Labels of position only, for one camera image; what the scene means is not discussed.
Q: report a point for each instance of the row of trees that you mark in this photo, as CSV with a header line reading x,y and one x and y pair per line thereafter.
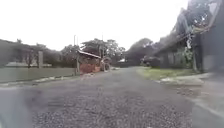
x,y
96,45

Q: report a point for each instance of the red shed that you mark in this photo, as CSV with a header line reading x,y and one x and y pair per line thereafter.
x,y
87,68

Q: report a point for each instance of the large dark tree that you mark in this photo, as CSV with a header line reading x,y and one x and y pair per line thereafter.
x,y
140,48

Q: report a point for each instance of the grey asphalt road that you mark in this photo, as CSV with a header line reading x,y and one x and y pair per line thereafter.
x,y
113,100

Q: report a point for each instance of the pole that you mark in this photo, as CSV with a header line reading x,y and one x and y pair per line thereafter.
x,y
74,40

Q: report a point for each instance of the grass verge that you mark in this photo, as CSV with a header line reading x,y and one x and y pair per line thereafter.
x,y
160,73

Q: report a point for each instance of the tall building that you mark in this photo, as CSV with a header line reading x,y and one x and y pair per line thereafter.
x,y
210,50

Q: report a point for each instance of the low grey wall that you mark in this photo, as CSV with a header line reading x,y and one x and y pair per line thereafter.
x,y
33,74

